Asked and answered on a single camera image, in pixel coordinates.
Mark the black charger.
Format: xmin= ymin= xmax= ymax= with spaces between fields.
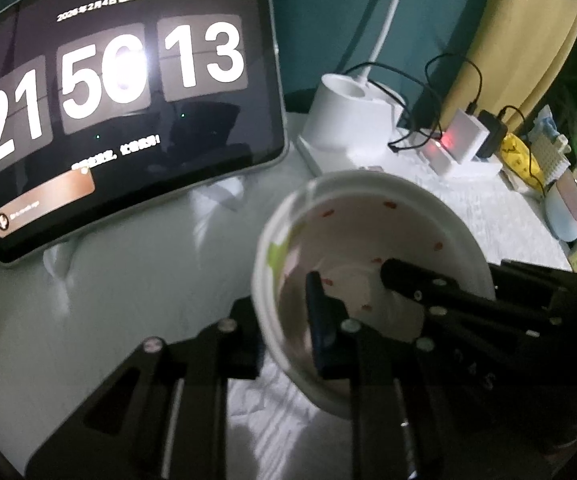
xmin=476 ymin=111 xmax=509 ymax=158

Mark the white power strip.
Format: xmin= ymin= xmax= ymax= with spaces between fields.
xmin=393 ymin=130 xmax=507 ymax=179

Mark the yellow curtain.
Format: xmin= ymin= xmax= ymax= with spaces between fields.
xmin=449 ymin=0 xmax=577 ymax=141

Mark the white charger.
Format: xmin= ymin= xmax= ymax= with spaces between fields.
xmin=446 ymin=109 xmax=492 ymax=163

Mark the clear tablet stand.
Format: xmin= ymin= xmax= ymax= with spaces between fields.
xmin=43 ymin=177 xmax=245 ymax=281

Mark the white plastic basket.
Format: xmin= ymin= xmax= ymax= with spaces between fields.
xmin=529 ymin=132 xmax=572 ymax=182

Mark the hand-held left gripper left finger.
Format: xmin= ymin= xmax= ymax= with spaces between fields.
xmin=26 ymin=296 xmax=264 ymax=480

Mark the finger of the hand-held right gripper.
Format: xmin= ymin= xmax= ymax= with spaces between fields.
xmin=381 ymin=259 xmax=550 ymax=342
xmin=489 ymin=260 xmax=577 ymax=312

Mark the green curtain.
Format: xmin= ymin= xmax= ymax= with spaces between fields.
xmin=263 ymin=0 xmax=469 ymax=121

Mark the white desk lamp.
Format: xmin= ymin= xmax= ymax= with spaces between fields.
xmin=296 ymin=0 xmax=414 ymax=173

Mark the black charger cable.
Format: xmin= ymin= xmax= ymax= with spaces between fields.
xmin=499 ymin=104 xmax=549 ymax=196

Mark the light blue packet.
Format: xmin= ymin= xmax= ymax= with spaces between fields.
xmin=533 ymin=110 xmax=560 ymax=137

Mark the tablet with clock display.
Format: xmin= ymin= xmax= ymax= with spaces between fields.
xmin=0 ymin=0 xmax=289 ymax=265

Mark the pink strawberry print bowl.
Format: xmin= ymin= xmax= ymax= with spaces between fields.
xmin=251 ymin=170 xmax=497 ymax=418

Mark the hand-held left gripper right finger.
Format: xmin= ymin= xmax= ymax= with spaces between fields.
xmin=305 ymin=270 xmax=450 ymax=480

